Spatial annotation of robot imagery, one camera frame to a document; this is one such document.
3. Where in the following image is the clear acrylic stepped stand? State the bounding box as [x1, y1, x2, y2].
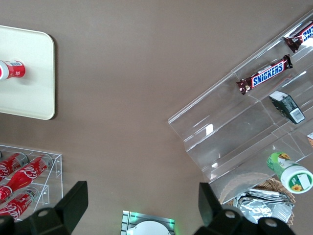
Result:
[168, 9, 313, 206]

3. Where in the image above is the silver foil wrapped package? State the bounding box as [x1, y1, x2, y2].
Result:
[233, 188, 295, 225]

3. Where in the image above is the metal base plate green light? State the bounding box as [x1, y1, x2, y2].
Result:
[121, 210, 176, 235]

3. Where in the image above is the small dark green box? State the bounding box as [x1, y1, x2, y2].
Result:
[268, 90, 306, 125]

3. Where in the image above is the green bottle with white cap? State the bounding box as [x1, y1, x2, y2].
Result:
[266, 151, 313, 196]

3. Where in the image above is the red cola bottle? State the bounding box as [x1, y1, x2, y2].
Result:
[0, 152, 29, 183]
[0, 154, 53, 204]
[0, 187, 40, 222]

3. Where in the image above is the clear acrylic bottle rack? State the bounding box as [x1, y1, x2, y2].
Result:
[0, 144, 64, 221]

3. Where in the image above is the light tan wicker basket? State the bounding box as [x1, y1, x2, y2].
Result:
[219, 171, 297, 225]

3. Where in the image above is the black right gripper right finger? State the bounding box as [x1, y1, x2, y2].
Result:
[195, 182, 294, 235]

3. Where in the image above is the brown Snickers bar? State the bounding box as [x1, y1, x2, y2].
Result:
[236, 54, 293, 96]
[283, 21, 313, 53]

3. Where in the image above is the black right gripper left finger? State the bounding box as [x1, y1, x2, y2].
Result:
[14, 181, 89, 235]

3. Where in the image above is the beige plastic tray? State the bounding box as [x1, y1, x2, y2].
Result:
[0, 25, 55, 120]

